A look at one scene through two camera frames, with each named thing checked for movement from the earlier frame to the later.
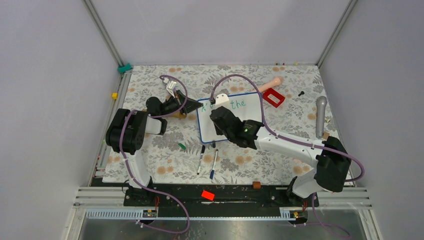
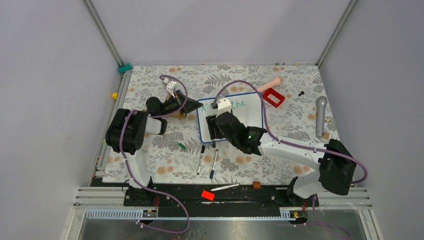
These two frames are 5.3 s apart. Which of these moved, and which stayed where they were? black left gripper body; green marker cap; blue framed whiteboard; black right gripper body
Moved: black right gripper body
Stayed: blue framed whiteboard; black left gripper body; green marker cap
